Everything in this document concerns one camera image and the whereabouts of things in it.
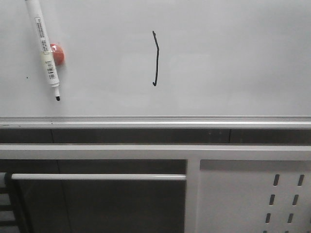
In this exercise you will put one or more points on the red round magnet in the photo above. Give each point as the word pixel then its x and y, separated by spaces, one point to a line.
pixel 58 54

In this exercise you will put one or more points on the white black-tipped whiteboard marker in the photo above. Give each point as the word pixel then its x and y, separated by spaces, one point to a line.
pixel 38 23

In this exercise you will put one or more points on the white metal whiteboard stand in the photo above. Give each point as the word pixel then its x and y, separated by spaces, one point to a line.
pixel 125 180

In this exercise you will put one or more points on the white whiteboard panel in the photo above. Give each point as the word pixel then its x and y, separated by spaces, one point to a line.
pixel 159 63

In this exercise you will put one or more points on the white perforated pegboard panel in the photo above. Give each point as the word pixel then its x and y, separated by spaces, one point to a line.
pixel 254 197

